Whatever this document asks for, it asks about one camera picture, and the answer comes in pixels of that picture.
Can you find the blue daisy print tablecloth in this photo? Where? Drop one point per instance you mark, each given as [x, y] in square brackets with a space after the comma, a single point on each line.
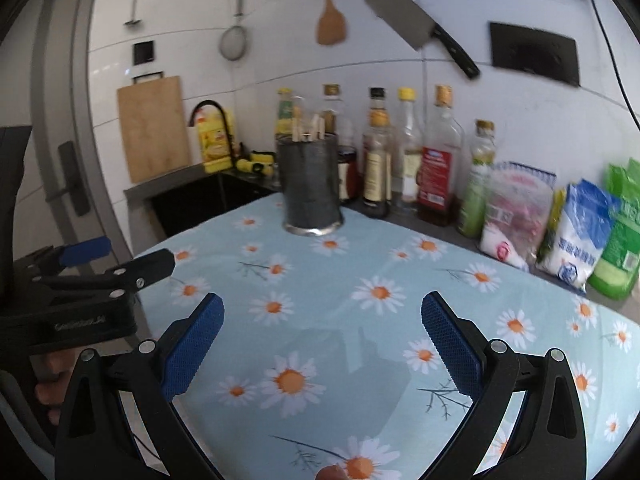
[350, 280]

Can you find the clear bottle yellow cap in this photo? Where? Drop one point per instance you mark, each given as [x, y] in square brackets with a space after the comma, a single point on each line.
[407, 150]

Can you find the metal mesh strainer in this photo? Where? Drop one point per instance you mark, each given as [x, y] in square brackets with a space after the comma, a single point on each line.
[234, 42]

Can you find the wooden rack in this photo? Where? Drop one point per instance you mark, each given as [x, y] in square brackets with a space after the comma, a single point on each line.
[296, 120]

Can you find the black wall switch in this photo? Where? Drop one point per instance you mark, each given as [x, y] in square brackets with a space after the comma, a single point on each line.
[144, 52]

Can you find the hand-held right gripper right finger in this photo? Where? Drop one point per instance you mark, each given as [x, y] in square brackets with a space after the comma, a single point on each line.
[450, 347]

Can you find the wooden cutting board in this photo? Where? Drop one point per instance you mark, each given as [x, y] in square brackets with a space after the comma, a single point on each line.
[152, 127]

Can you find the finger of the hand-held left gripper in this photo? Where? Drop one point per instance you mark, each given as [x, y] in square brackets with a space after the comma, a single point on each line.
[147, 266]
[85, 251]

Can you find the person's right hand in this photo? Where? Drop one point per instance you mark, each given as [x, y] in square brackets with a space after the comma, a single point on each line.
[331, 474]

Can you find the green yellow label sauce bottle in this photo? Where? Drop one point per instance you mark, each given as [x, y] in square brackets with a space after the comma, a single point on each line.
[285, 110]

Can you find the yellow dish soap bottle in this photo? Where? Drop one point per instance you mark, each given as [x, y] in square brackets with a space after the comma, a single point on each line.
[215, 145]

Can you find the clear seasoning bag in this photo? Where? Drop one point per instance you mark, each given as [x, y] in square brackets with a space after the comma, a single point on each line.
[515, 215]

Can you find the green label oil bottle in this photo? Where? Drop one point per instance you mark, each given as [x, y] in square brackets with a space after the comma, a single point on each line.
[476, 195]

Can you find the black cap sauce bottle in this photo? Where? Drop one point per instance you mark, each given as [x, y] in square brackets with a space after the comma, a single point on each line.
[377, 97]

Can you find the dark metal utensil holder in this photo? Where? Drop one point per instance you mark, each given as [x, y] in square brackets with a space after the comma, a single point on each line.
[310, 185]

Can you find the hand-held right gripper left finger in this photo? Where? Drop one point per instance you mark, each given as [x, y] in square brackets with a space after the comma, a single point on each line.
[195, 347]

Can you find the dark sauce bottle gold cap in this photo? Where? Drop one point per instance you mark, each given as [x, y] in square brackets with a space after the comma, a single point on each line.
[377, 170]

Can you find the blue white salt bag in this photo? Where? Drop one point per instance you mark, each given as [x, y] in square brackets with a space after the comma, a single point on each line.
[580, 240]

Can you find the red label bottle gold cap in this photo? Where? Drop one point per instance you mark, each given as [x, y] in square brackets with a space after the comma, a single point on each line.
[439, 170]

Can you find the yellow cleaning cloth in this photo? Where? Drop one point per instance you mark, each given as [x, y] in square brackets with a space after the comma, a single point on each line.
[255, 162]

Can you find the black wall socket panel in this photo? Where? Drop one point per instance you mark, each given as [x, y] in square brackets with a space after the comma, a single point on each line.
[535, 52]

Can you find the green sugar bag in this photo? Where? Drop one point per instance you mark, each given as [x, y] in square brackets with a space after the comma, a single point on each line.
[620, 240]

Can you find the metal ladle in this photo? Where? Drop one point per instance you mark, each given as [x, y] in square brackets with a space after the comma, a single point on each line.
[133, 10]

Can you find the wooden spatula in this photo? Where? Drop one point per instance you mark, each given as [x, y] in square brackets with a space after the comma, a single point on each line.
[331, 22]

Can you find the person's left hand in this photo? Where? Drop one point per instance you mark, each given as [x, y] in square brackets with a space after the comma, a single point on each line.
[52, 385]

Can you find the bunch of wooden chopsticks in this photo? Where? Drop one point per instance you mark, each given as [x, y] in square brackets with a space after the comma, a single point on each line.
[316, 127]

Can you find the black sink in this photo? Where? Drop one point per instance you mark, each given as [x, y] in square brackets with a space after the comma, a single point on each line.
[200, 202]

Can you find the yellow packet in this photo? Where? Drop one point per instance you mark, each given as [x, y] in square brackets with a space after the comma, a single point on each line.
[556, 222]

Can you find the black faucet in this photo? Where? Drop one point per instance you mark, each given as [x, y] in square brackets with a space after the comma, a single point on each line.
[212, 103]

